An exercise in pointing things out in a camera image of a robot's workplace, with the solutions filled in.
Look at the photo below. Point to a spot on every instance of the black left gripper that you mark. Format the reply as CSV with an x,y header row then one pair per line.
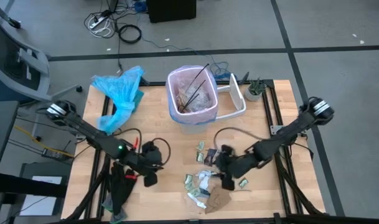
x,y
145,161

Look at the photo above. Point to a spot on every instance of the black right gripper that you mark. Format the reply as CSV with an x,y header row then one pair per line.
x,y
229,168

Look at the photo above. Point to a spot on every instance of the grey foil wrapper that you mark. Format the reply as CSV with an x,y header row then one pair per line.
x,y
210,157

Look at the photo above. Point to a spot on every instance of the white wrapper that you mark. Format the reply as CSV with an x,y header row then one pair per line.
x,y
204,179

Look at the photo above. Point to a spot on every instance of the twisted white tissue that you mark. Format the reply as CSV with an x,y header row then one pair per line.
x,y
197,202

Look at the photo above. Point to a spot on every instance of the clear plastic sheet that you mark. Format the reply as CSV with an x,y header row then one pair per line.
x,y
197,104

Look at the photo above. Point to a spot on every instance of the blue plastic bag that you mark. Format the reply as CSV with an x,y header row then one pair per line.
x,y
120,93

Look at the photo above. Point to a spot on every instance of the white swing bin lid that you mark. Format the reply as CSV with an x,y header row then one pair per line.
x,y
237,93

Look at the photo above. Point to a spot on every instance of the black zip tie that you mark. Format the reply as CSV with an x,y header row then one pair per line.
x,y
195,92
192,101
198,76

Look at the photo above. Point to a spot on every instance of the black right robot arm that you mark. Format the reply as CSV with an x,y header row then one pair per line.
x,y
285,137

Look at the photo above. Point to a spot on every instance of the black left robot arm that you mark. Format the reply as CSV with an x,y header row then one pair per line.
x,y
92,133

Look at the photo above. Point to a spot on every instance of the white plastic trash bin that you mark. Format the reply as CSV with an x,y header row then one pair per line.
x,y
192,129

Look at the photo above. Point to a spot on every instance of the pink trash bag blue rim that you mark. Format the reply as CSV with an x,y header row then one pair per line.
x,y
192,118

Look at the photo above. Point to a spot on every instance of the black work gloves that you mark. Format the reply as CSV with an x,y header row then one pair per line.
x,y
122,186

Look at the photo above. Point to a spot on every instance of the potted succulent plant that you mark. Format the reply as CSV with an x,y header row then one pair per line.
x,y
254,88

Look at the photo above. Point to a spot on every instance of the black pointed plastic piece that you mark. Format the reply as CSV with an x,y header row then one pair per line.
x,y
244,78

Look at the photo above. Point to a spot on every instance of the small black device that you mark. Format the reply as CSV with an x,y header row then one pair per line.
x,y
53,153

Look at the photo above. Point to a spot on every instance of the black cabinet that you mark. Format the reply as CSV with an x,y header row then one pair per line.
x,y
52,169

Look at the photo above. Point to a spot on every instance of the white paper on cabinet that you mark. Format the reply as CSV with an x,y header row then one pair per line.
x,y
40,205

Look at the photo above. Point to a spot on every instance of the white power strip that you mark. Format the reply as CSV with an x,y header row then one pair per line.
x,y
97,22

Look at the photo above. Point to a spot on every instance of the black computer case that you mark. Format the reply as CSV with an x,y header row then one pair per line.
x,y
170,11

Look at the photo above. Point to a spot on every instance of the grey office chair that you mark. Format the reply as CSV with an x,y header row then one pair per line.
x,y
8,62

